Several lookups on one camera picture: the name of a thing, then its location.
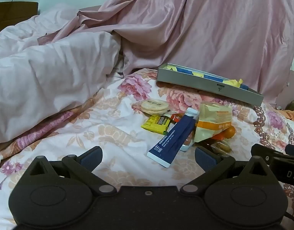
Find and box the beige and orange snack packet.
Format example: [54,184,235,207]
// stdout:
[194,103,234,143]

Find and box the dark brown snack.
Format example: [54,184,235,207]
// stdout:
[202,136,233,154]

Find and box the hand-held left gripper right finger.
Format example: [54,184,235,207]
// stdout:
[180,146,273,196]

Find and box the orange cloth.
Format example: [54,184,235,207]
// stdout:
[280,109,294,121]

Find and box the grey rectangular box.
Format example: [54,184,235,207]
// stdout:
[157,63,265,107]

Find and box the small orange fruit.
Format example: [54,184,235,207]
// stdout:
[221,126,236,139]

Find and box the floral bedsheet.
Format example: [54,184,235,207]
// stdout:
[0,68,294,230]

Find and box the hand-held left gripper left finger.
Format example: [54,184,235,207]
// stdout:
[22,146,116,196]

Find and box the wooden headboard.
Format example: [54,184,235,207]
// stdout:
[0,2,39,35]

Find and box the light pink quilt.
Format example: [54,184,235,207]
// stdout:
[0,3,121,145]

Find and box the yellow crumpled paper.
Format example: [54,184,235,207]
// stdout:
[224,77,245,88]

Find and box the navy blue stick packet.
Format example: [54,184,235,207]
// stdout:
[147,108,200,168]

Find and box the yellow snack packet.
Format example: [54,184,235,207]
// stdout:
[140,114,171,135]

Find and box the round rice cracker packet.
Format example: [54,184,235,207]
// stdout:
[133,98,172,115]

